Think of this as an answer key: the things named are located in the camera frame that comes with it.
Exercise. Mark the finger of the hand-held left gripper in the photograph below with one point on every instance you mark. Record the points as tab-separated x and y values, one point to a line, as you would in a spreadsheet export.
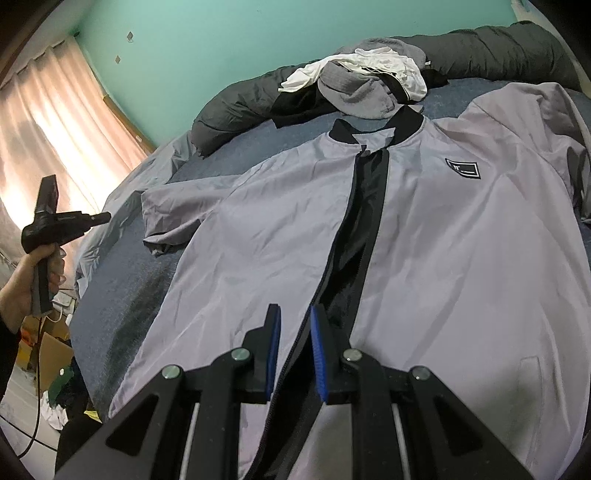
97	218

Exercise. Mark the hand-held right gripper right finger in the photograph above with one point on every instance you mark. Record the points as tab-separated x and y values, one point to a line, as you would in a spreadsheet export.
318	350

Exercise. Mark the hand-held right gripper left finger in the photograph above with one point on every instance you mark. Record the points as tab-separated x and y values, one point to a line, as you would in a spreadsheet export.
272	350

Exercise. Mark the grey jacket with black trim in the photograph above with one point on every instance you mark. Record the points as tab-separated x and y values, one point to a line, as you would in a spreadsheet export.
438	254

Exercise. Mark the person's left forearm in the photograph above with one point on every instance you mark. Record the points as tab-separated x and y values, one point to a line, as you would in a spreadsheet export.
9	364

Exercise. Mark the person's left hand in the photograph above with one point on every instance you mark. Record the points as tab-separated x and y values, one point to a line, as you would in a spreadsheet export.
18	295

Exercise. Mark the light grey blanket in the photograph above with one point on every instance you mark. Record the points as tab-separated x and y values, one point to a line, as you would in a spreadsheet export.
138	175

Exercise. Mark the blue patterned bed sheet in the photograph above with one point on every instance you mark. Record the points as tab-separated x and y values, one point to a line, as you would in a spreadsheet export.
115	295

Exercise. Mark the pink curtain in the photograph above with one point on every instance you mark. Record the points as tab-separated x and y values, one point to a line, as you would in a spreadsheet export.
69	129

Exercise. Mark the cardboard box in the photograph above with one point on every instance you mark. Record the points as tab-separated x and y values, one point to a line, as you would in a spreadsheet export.
53	355

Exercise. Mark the white cloth on floor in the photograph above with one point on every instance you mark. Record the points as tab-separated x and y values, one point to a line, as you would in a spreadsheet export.
53	413

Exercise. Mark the black garment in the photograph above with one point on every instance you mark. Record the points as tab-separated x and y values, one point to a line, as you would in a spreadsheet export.
295	104

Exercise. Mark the dark grey quilt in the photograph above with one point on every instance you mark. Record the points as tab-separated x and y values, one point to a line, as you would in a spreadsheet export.
498	50

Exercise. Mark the wooden window frame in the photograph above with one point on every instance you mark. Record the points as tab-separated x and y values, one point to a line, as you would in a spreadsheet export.
131	131

